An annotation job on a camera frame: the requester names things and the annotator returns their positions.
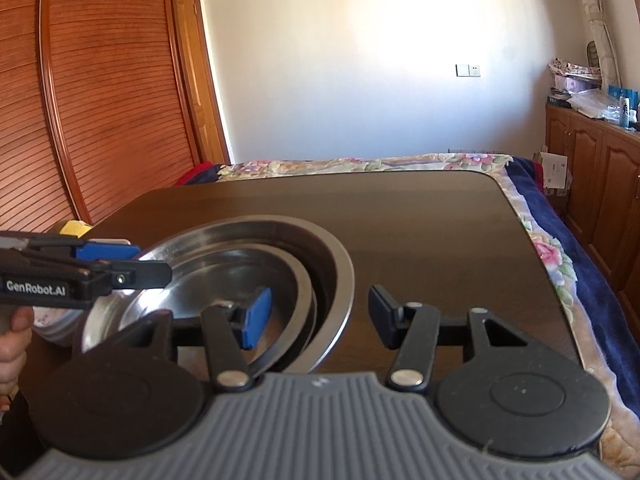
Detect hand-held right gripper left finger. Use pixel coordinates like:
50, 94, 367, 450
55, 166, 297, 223
107, 286, 273, 394

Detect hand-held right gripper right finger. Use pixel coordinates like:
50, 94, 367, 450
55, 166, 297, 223
368, 285, 531, 393

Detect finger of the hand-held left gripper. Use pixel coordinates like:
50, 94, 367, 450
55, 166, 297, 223
92, 259, 174, 302
30, 238, 144, 262

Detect medium steel bowl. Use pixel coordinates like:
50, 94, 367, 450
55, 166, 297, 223
100, 240, 321, 368

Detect large steel bowl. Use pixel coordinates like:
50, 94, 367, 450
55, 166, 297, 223
80, 215, 356, 376

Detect person's left hand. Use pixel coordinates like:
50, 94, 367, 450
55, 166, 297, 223
0, 306, 36, 411

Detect red cloth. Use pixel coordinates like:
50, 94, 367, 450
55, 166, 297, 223
177, 161, 217, 186

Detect folded dark and red clothes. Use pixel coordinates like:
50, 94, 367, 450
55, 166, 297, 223
192, 164, 226, 185

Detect louvered wooden wardrobe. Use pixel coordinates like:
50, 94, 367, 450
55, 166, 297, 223
0, 0, 201, 241

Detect floral blanket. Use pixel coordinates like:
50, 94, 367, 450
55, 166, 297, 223
217, 152, 626, 461

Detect wooden door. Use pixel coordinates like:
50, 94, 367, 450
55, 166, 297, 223
172, 0, 232, 166

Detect dark blue blanket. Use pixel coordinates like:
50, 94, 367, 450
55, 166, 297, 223
505, 157, 640, 411

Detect white paper bag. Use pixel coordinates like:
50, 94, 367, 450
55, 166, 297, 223
537, 152, 571, 196

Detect wooden cabinet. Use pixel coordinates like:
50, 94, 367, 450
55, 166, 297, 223
542, 102, 640, 321

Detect clear plastic bag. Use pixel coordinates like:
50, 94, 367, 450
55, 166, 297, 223
570, 89, 621, 121

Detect blue boxes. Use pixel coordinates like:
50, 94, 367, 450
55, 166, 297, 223
607, 85, 640, 104

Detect patterned beige curtain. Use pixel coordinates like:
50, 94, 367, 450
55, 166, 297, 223
567, 0, 626, 92

